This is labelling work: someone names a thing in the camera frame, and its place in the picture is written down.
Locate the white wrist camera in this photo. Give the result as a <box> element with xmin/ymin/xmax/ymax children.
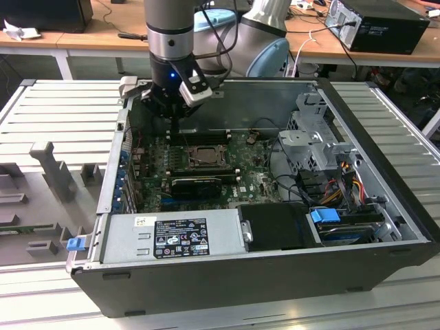
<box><xmin>178</xmin><ymin>67</ymin><xmax>213</xmax><ymax>108</ymax></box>

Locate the blue case latch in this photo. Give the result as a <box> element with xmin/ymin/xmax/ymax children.
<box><xmin>66</xmin><ymin>237</ymin><xmax>86</xmax><ymax>252</ymax></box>

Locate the black RAM slot bank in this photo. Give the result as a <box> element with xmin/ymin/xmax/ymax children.
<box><xmin>166</xmin><ymin>128</ymin><xmax>232</xmax><ymax>144</ymax></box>
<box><xmin>166</xmin><ymin>164</ymin><xmax>241</xmax><ymax>183</ymax></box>

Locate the black graphics card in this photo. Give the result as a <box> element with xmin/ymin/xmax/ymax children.
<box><xmin>170</xmin><ymin>177</ymin><xmax>223</xmax><ymax>200</ymax></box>

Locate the large black box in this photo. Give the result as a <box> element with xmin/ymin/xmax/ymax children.
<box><xmin>0</xmin><ymin>0</ymin><xmax>94</xmax><ymax>34</ymax></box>

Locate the blue disk carrier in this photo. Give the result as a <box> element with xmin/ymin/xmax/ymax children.
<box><xmin>309</xmin><ymin>208</ymin><xmax>342</xmax><ymax>227</ymax></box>

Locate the grey parts rack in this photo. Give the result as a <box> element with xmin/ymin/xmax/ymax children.
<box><xmin>0</xmin><ymin>140</ymin><xmax>108</xmax><ymax>267</ymax></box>

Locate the grey case handle latch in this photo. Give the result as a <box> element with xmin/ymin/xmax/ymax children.
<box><xmin>118</xmin><ymin>76</ymin><xmax>140</xmax><ymax>101</ymax></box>

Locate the hard disk drive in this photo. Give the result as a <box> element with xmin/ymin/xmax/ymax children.
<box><xmin>316</xmin><ymin>222</ymin><xmax>376</xmax><ymax>247</ymax></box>

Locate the metal drive cage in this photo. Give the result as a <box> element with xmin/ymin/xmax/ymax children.
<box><xmin>277</xmin><ymin>90</ymin><xmax>362</xmax><ymax>180</ymax></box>

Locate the green RAM stick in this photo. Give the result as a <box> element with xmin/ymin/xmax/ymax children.
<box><xmin>0</xmin><ymin>223</ymin><xmax>56</xmax><ymax>236</ymax></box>

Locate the green motherboard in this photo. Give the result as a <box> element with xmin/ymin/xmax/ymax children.
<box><xmin>136</xmin><ymin>131</ymin><xmax>287</xmax><ymax>213</ymax></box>

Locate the white cable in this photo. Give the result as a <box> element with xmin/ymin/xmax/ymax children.
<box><xmin>284</xmin><ymin>30</ymin><xmax>318</xmax><ymax>77</ymax></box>

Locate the black open PC case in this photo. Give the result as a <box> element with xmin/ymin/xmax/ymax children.
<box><xmin>65</xmin><ymin>76</ymin><xmax>440</xmax><ymax>319</ymax></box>

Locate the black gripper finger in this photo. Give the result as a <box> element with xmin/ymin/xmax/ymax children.
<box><xmin>139</xmin><ymin>85</ymin><xmax>177</xmax><ymax>135</ymax></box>
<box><xmin>175</xmin><ymin>104</ymin><xmax>203</xmax><ymax>135</ymax></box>

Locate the metal socket cover frame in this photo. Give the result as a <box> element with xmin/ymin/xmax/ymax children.
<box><xmin>188</xmin><ymin>145</ymin><xmax>230</xmax><ymax>168</ymax></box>

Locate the yellow red wire bundle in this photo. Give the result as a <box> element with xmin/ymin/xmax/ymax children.
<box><xmin>322</xmin><ymin>160</ymin><xmax>366</xmax><ymax>204</ymax></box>

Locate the crumpled white paper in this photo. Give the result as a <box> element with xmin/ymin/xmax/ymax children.
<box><xmin>2</xmin><ymin>19</ymin><xmax>43</xmax><ymax>42</ymax></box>

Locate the grey power supply unit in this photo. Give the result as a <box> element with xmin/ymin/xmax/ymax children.
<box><xmin>100</xmin><ymin>208</ymin><xmax>247</xmax><ymax>265</ymax></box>

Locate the wooden desk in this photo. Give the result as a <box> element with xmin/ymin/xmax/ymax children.
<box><xmin>0</xmin><ymin>0</ymin><xmax>152</xmax><ymax>80</ymax></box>
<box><xmin>287</xmin><ymin>0</ymin><xmax>440</xmax><ymax>82</ymax></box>

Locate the silver CPU plate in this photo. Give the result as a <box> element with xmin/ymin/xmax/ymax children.
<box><xmin>197</xmin><ymin>148</ymin><xmax>221</xmax><ymax>163</ymax></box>

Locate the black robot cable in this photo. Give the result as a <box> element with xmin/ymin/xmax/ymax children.
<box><xmin>194</xmin><ymin>0</ymin><xmax>240</xmax><ymax>77</ymax></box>

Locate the CPU socket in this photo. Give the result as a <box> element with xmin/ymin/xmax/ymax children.
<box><xmin>186</xmin><ymin>144</ymin><xmax>230</xmax><ymax>168</ymax></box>

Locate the black desktop PC tower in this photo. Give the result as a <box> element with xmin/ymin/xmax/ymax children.
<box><xmin>324</xmin><ymin>0</ymin><xmax>431</xmax><ymax>56</ymax></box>

